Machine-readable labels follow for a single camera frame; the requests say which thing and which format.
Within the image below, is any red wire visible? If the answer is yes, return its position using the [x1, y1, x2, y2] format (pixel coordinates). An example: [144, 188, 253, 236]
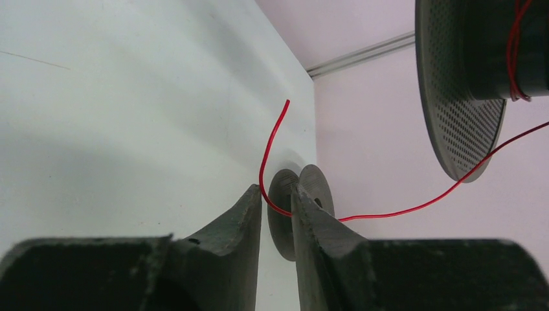
[258, 0, 549, 223]

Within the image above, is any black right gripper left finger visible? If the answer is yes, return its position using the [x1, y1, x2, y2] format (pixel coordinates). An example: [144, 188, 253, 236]
[1, 185, 262, 310]

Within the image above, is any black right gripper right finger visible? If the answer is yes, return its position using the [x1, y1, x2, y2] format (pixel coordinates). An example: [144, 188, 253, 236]
[294, 205, 548, 310]

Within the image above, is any dark grey spool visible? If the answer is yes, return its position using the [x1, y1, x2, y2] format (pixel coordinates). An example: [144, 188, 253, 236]
[415, 1, 548, 183]
[267, 164, 335, 262]

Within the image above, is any right aluminium frame post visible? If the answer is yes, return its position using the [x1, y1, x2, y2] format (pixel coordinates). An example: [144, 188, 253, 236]
[306, 31, 416, 80]

